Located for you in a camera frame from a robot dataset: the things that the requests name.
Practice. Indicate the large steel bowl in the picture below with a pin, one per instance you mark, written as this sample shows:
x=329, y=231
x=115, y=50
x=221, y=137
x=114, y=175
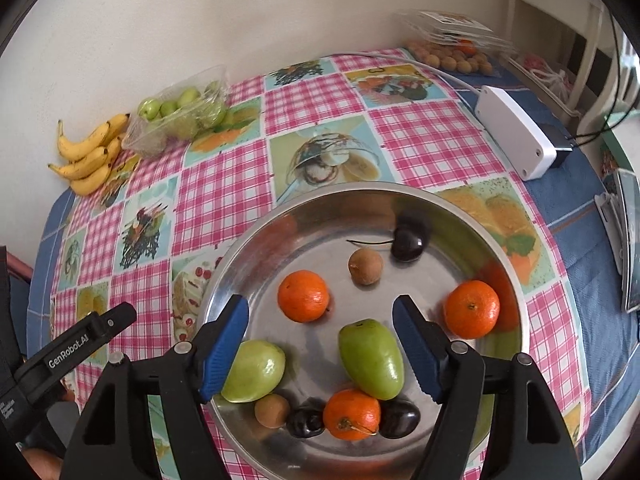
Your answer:
x=321, y=273

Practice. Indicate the blue under tablecloth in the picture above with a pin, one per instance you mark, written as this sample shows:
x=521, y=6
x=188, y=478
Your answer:
x=608, y=337

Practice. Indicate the mandarin orange near front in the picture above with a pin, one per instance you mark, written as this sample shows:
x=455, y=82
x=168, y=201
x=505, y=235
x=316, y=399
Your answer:
x=352, y=415

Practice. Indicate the clear tray green jujubes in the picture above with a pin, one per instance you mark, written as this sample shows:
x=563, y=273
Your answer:
x=179, y=112

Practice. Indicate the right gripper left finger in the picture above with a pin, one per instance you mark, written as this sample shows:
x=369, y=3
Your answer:
x=191, y=373

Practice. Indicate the white power adapter box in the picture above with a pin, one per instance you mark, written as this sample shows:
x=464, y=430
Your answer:
x=528, y=149

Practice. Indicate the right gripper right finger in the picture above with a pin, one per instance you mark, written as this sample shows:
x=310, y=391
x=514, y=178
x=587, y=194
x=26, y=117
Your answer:
x=452, y=374

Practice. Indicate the pink checkered fruit tablecloth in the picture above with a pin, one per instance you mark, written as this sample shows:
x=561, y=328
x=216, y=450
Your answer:
x=310, y=169

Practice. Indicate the black plug adapter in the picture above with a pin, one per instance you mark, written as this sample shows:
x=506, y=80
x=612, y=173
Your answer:
x=563, y=147

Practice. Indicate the plastic basket with bag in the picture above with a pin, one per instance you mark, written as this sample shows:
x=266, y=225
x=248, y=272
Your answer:
x=553, y=85

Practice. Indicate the bunch of yellow bananas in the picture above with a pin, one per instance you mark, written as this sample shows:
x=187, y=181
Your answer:
x=89, y=162

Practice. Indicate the white wooden chair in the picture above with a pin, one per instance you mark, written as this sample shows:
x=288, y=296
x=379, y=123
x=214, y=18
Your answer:
x=586, y=40

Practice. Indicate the grey plastic clip object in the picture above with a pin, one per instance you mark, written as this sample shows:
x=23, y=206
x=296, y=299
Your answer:
x=619, y=211

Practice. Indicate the small mandarin orange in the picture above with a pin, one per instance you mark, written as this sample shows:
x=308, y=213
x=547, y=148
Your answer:
x=303, y=296

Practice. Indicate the brown longan fruit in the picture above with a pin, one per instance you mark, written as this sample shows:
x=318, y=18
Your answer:
x=365, y=267
x=272, y=411

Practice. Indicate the person's left hand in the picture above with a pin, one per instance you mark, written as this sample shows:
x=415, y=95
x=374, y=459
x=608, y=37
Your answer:
x=45, y=447

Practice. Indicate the mandarin orange right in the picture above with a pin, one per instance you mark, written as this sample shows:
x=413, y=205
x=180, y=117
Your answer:
x=471, y=310

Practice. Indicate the dark cherry with stem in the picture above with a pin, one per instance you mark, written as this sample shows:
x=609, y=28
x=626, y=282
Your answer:
x=410, y=237

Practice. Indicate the clear box of longans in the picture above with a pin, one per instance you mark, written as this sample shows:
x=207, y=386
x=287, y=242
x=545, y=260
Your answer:
x=454, y=43

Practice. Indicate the green mango large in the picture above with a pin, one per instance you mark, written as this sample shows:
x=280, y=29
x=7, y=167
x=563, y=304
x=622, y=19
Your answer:
x=371, y=358

